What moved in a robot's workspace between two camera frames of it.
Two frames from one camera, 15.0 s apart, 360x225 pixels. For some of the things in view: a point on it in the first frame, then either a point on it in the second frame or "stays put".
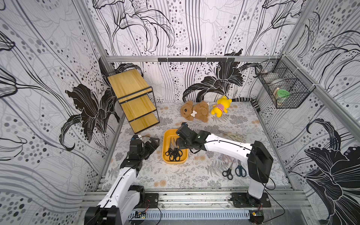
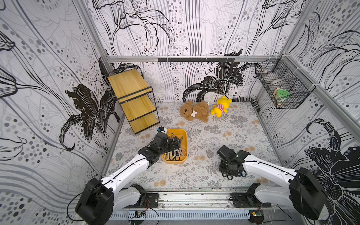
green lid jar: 282,96 stays put
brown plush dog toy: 200,110 stays put
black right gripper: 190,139 to 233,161
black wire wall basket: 288,86 stays put
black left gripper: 152,148 to 171,145
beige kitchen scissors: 236,137 to 170,154
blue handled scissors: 240,170 stays put
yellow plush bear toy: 222,106 stays put
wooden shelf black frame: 135,94 stays put
